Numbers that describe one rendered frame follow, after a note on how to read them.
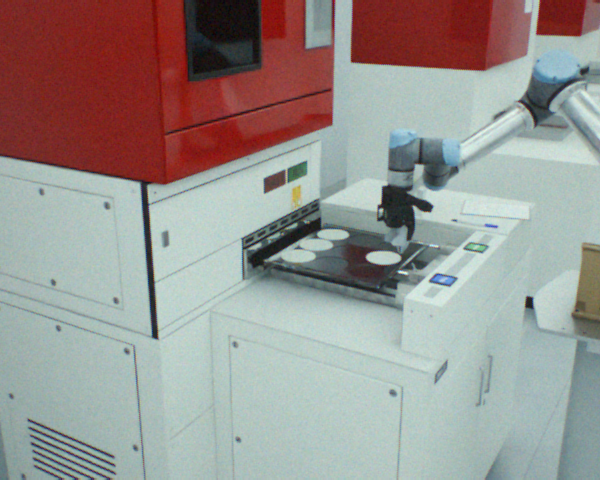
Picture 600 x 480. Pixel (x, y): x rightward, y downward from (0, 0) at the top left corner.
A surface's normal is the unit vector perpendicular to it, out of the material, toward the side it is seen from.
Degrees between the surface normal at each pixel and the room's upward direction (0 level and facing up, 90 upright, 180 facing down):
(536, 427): 0
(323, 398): 90
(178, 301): 90
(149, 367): 90
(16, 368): 90
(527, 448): 0
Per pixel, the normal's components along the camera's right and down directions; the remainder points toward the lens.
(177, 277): 0.86, 0.18
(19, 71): -0.51, 0.29
